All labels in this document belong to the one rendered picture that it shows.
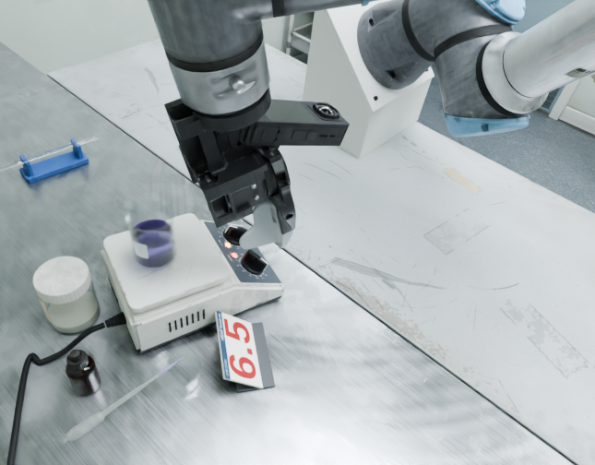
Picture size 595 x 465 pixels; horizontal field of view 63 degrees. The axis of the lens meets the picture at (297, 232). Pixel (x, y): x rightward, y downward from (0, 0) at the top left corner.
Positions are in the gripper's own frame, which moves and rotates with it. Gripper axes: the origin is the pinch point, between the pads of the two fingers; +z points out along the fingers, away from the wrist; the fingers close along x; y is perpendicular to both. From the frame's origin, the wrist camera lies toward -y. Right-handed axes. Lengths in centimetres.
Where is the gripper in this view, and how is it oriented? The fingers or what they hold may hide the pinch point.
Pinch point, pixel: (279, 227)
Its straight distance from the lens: 56.2
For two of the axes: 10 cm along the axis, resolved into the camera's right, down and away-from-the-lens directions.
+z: 1.0, 6.0, 7.9
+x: 4.5, 6.8, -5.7
